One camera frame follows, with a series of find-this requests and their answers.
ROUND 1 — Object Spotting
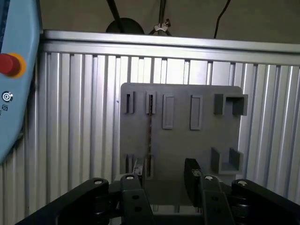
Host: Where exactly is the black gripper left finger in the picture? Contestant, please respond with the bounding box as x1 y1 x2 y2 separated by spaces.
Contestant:
14 157 155 225

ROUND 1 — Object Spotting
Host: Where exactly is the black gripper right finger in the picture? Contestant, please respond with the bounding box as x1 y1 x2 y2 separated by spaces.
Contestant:
184 158 300 225

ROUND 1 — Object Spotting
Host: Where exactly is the grey plastic parts rack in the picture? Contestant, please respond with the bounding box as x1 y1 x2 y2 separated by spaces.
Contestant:
119 82 248 214

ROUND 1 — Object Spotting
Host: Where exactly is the pale blue teach pendant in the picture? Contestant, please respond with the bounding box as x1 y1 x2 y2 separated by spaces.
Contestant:
0 0 43 165

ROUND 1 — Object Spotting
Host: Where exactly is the black round stand base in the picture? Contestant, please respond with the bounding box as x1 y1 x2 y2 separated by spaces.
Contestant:
105 17 145 35

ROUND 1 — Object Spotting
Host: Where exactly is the metal wing nut clamp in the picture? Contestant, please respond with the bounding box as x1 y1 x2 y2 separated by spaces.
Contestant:
149 0 172 36

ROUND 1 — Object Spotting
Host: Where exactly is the red stop button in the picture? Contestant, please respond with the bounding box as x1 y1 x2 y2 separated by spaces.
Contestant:
0 52 26 78

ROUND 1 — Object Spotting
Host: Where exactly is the black stand rod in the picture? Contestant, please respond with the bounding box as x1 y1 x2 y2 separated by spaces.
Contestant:
106 0 124 31

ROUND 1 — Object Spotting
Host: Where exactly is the black cable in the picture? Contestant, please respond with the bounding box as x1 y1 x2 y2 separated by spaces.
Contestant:
212 0 232 38

